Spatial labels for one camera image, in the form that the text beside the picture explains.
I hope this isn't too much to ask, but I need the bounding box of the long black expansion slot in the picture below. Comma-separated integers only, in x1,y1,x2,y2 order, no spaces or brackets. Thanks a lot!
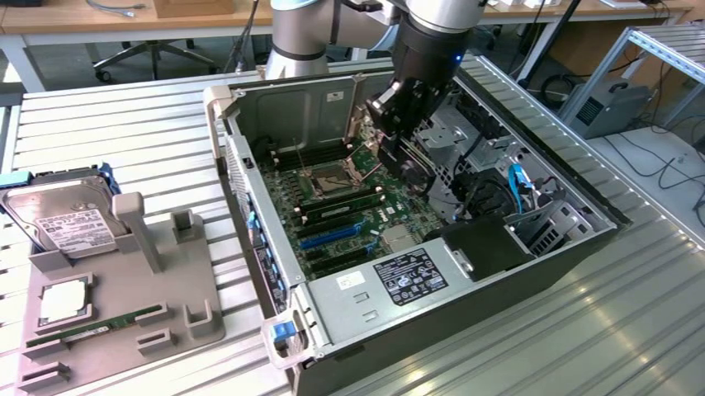
295,217,355,240
307,247,368,269
311,255,368,277

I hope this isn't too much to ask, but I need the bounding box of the black power wire bundle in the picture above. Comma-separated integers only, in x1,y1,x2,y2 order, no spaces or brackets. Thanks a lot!
450,167,522,219

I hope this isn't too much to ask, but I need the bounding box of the graphics card with black cooler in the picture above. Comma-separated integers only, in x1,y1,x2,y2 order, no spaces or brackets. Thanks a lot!
342,73,439,197

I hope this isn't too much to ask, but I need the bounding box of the black plastic shroud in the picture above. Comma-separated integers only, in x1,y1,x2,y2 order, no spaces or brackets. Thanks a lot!
420,216,538,284

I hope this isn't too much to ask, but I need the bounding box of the black office chair base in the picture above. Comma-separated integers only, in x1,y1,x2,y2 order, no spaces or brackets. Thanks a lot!
470,24,506,53

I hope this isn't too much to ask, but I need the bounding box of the silver drive cage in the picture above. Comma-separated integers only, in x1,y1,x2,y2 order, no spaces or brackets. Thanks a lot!
423,68,551,207

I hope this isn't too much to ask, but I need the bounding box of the wooden desk white frame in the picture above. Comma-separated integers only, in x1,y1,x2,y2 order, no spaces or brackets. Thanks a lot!
472,0,695,90
0,0,276,95

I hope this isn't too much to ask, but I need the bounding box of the grey parts rack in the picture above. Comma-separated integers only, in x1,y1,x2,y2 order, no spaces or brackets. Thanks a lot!
16,191,227,394

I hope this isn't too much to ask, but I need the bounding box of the black RAM slot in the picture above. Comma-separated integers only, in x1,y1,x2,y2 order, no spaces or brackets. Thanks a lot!
295,191,387,218
292,186,386,214
271,139,347,158
272,144,347,163
273,148,348,167
275,152,350,172

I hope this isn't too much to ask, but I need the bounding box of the blue flat wire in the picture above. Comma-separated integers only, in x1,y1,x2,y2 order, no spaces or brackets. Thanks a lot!
508,163,532,215

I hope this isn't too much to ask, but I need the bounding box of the open metal socket cover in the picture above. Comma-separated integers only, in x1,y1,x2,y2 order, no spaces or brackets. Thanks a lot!
344,142,387,183

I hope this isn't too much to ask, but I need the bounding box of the silver disk bay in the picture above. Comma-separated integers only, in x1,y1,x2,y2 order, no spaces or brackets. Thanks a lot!
506,197,618,257

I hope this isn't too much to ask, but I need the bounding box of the brown cardboard box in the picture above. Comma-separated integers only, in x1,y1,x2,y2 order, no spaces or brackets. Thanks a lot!
153,0,236,20

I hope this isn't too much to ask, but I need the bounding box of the silver CPU chip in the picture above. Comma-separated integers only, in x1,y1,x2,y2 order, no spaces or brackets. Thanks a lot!
37,283,92,322

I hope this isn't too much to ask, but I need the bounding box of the silver office chair base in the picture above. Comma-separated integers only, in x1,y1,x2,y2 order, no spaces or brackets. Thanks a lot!
90,39,219,82

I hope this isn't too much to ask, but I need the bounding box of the green RAM stick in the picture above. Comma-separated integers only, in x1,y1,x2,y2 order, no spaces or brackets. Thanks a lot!
24,303,167,347
301,200,384,222

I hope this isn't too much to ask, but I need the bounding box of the open black PC case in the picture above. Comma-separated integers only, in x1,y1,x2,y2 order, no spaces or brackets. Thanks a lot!
200,59,634,396

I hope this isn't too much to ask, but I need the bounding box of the silver power supply unit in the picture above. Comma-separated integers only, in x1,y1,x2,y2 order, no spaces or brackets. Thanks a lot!
304,238,475,347

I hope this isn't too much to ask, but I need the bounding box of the green motherboard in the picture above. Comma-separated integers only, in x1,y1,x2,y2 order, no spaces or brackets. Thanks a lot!
255,138,447,281

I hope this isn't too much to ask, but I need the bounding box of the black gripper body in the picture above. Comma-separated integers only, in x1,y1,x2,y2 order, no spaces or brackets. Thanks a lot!
387,21,475,125

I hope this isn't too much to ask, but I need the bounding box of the silver hard disk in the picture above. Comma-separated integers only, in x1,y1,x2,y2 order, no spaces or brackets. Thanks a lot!
1,177,120,260

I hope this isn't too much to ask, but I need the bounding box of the aluminium frame table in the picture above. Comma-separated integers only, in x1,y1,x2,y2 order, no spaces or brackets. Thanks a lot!
571,22,705,129

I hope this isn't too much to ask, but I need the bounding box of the black slanted pole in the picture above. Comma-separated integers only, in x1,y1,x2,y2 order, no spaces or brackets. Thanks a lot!
520,0,583,83

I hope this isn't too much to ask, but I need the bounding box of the CPU socket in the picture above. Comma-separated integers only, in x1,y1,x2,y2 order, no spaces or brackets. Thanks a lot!
299,163,364,199

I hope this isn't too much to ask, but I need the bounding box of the blue expansion slot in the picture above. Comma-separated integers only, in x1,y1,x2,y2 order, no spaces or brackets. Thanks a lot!
299,226,362,251

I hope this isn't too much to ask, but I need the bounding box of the silver chipset heatsink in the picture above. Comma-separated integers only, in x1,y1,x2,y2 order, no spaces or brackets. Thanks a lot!
382,229,418,252

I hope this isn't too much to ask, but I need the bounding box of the grey network cable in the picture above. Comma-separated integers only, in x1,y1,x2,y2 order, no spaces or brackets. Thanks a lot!
85,0,148,17

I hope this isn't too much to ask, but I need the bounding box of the grey floor cabinet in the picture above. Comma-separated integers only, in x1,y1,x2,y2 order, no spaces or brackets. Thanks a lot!
559,80,655,140

